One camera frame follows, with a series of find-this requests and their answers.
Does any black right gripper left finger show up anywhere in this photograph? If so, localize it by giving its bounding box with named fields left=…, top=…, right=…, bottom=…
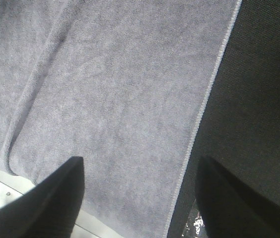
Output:
left=0, top=157, right=84, bottom=238

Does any grey towel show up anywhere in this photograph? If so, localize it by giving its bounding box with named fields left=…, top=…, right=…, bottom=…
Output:
left=0, top=0, right=241, bottom=238

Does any cream storage box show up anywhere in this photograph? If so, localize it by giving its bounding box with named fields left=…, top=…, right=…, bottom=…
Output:
left=0, top=170, right=121, bottom=238

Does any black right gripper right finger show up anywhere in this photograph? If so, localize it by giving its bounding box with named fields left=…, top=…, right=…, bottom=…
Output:
left=195, top=157, right=280, bottom=238

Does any clear tape strip right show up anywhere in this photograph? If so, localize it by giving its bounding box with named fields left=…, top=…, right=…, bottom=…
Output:
left=181, top=200, right=208, bottom=238

